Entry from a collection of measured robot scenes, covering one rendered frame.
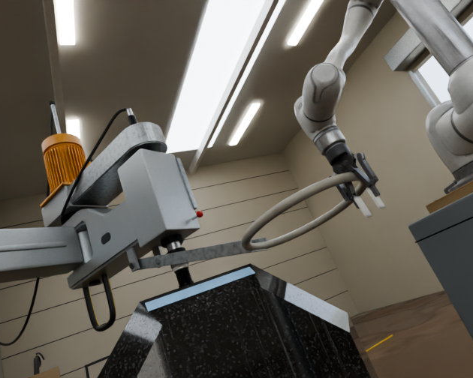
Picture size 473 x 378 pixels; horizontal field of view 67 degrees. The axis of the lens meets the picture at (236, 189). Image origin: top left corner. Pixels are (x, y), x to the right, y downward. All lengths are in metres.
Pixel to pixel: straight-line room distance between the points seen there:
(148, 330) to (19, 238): 1.15
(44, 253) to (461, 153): 1.83
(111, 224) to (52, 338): 4.71
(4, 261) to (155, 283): 4.84
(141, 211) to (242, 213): 5.96
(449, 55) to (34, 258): 1.88
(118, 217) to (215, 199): 5.74
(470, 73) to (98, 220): 1.65
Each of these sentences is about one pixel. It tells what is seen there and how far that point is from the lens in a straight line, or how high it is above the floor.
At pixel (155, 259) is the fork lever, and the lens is 1.65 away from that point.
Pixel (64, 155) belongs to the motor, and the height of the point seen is 1.99.
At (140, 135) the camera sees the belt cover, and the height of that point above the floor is 1.67.
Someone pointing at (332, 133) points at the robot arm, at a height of 1.13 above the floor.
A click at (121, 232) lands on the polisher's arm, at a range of 1.79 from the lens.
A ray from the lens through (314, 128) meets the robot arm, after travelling 1.16.
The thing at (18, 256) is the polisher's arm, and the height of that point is 1.37.
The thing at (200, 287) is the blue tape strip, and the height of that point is 0.85.
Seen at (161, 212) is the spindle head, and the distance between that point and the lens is 1.56.
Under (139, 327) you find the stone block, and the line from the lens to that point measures 1.03.
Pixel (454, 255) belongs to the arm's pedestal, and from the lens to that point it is 1.25.
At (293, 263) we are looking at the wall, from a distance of 7.63.
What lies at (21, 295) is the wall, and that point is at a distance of 6.62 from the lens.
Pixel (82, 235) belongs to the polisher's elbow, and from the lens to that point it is 2.16.
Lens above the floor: 0.72
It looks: 19 degrees up
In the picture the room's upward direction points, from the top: 23 degrees counter-clockwise
